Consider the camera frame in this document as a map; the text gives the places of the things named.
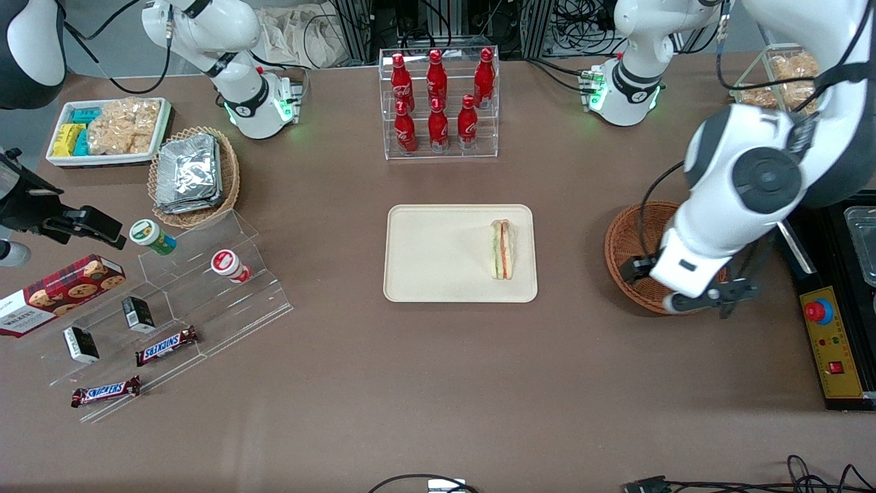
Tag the red cola bottle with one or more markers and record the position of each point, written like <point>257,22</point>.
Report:
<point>439,130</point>
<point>484,79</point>
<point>467,127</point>
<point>402,85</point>
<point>406,133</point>
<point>436,79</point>

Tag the black machine with yellow panel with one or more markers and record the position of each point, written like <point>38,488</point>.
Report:
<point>831,356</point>

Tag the clear bag of pastries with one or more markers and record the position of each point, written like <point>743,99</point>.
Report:
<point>797,94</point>
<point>794,66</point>
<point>758,97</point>

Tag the teal snack pack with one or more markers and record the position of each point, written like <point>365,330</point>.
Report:
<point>85,115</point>
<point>82,144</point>

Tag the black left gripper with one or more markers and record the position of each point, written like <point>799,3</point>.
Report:
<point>639,266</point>

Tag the brown Snickers bar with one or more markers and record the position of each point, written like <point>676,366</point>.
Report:
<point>166,346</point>
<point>106,392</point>

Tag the clear acrylic bottle rack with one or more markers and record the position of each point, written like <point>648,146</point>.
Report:
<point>441,155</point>

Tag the red tartan cookie box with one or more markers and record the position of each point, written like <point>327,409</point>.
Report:
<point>61,294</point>

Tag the yellow snack pack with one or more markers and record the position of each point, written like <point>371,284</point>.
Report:
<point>67,140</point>

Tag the stack of silver foil packets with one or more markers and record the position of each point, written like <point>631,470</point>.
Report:
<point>188,174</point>

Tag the aluminium frame rack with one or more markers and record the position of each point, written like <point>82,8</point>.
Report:
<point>520,27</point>

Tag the small black box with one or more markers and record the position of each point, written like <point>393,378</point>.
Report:
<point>81,344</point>
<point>139,313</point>

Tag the triangle sandwich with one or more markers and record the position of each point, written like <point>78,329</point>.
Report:
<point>503,250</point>

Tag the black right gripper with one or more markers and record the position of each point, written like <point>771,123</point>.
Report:
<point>26,203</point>

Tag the red lidded snack cup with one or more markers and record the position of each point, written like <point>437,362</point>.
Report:
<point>229,266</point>

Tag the clear bag of rice crackers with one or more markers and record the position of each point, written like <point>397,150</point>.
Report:
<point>123,127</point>

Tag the oval wicker basket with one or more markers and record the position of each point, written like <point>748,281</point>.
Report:
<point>231,178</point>

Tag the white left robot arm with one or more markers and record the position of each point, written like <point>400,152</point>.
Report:
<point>746,178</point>

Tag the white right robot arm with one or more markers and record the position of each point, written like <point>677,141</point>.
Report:
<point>233,27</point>

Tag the white rectangular snack tray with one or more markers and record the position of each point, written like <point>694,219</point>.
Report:
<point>61,161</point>

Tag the clear plastic container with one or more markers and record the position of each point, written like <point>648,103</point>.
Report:
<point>862,239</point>

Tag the red emergency stop button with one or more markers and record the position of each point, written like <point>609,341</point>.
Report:
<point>818,311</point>

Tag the beige rectangular serving tray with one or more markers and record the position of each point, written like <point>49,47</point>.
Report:
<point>438,260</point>

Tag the white plug block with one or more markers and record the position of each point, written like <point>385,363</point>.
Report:
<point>446,486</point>

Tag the round brown wicker basket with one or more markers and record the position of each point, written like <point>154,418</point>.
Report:
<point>619,239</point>

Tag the green lidded snack cup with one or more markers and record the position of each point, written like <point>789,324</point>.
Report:
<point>149,235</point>

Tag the clear acrylic stepped display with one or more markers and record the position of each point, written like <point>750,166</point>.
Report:
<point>205,308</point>

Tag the beige cloth bag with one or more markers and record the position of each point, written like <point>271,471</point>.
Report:
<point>301,38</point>

